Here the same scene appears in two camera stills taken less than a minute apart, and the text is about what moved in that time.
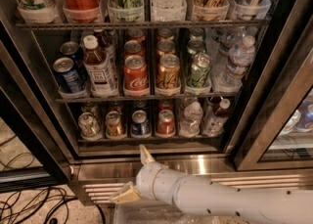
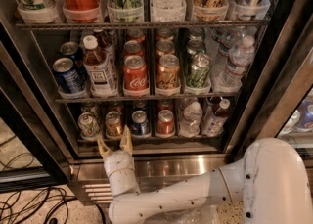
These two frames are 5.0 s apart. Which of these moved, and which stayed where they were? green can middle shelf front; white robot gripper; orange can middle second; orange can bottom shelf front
Moved: white robot gripper
Stayed: orange can bottom shelf front; green can middle shelf front; orange can middle second
